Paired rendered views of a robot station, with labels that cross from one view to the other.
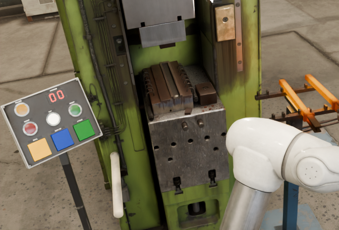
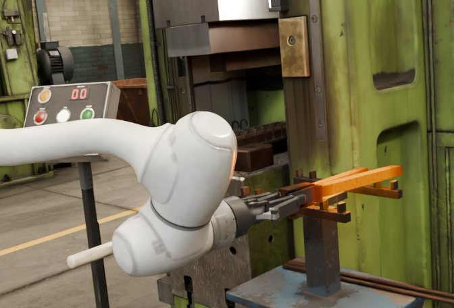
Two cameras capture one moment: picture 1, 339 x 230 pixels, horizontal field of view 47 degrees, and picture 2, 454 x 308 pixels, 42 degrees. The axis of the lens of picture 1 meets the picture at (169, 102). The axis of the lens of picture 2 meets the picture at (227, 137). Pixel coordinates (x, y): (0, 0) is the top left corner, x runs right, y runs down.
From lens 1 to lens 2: 1.70 m
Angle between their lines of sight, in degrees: 51
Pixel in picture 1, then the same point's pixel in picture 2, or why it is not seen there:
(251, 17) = (337, 45)
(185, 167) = (197, 265)
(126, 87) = not seen: hidden behind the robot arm
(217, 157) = (234, 267)
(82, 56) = (149, 69)
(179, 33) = (203, 41)
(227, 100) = not seen: hidden behind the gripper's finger
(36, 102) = (60, 93)
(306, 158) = not seen: outside the picture
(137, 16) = (163, 11)
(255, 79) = (348, 167)
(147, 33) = (172, 36)
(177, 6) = (200, 1)
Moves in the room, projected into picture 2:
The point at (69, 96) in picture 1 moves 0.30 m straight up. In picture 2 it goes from (90, 98) to (80, 13)
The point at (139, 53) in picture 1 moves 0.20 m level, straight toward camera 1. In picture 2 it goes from (267, 105) to (230, 112)
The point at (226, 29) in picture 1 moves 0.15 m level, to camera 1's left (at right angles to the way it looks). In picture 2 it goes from (292, 57) to (257, 59)
